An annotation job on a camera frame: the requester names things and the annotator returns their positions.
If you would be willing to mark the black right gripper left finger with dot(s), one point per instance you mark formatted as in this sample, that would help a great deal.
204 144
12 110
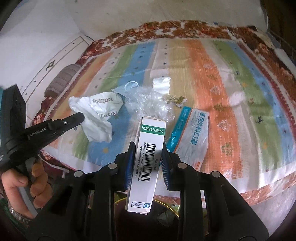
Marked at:
125 163

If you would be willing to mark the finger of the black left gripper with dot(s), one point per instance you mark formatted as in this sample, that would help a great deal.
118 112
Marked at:
67 123

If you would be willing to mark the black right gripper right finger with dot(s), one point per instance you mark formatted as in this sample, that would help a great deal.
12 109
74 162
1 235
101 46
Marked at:
169 163

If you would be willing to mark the white green medicine box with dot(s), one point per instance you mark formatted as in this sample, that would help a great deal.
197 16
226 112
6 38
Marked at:
146 165

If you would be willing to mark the white printed paper bag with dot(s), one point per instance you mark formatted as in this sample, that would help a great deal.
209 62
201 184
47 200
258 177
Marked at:
97 110

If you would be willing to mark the clear plastic bag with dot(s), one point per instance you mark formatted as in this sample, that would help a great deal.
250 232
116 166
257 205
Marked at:
145 102

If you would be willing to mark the silver foil wrapper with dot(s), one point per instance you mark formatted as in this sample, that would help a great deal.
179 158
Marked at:
161 85

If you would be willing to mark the brown gold-rimmed trash bin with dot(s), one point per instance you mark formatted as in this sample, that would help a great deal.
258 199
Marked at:
160 224

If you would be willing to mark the blue white mask package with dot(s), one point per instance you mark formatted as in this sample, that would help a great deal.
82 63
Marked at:
189 138

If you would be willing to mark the grey striped bolster pillow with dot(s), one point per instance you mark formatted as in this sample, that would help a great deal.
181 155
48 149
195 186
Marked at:
61 81

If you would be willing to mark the wrist watch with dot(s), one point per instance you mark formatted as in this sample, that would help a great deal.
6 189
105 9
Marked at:
20 218

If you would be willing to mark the small crumpled clear wrapper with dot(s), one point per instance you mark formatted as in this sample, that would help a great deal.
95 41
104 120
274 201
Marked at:
174 100

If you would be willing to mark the blue surgical face mask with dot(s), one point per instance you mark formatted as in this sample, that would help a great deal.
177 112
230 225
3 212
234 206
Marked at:
125 89

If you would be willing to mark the colourful striped bed cover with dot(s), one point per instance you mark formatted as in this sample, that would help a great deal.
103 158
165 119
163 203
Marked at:
251 138

